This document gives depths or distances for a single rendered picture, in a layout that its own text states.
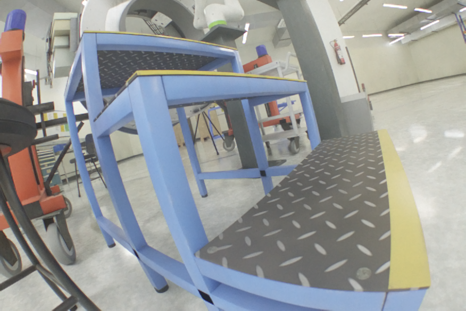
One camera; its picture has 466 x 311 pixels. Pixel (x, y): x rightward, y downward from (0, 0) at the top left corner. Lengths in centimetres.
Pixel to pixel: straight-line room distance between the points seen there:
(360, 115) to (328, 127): 54
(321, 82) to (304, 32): 25
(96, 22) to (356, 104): 180
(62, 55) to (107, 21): 38
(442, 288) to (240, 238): 35
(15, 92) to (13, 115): 78
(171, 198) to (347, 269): 17
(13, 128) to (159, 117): 19
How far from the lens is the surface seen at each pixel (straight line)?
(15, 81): 109
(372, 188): 29
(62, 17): 158
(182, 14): 205
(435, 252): 49
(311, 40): 98
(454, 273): 46
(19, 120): 30
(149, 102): 21
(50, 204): 85
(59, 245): 80
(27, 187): 100
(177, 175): 22
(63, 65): 150
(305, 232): 22
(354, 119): 146
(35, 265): 54
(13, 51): 107
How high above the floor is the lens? 32
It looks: 3 degrees down
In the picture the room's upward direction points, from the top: 15 degrees counter-clockwise
